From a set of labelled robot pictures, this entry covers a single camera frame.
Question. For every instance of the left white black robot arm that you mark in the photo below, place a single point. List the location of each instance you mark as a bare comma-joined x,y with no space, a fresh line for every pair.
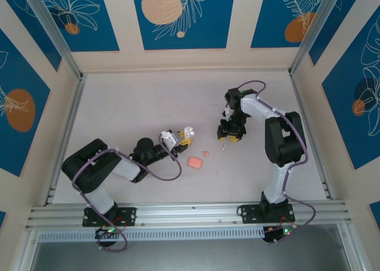
126,168

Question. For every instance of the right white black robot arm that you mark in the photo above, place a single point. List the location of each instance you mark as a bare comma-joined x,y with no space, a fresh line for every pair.
258,108

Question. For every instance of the pink earbud charging case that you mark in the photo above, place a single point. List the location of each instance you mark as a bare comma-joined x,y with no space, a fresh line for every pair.
194,161

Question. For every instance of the white earbud charging case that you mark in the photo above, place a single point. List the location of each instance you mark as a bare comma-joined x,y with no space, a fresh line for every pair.
189,132

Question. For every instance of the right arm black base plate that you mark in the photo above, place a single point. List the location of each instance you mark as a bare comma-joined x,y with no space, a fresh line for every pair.
249,213

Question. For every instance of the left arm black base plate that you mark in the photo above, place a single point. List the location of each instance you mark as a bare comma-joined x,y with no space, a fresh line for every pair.
130,216

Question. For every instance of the blue floral wall poster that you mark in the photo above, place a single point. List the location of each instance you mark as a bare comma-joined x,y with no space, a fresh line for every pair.
89,36
184,31
273,31
15,140
350,119

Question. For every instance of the aluminium frame post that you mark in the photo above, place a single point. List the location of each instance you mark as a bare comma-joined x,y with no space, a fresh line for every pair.
53,28
320,28

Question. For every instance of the aluminium mounting rail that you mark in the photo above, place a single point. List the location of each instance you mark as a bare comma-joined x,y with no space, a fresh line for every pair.
190,214

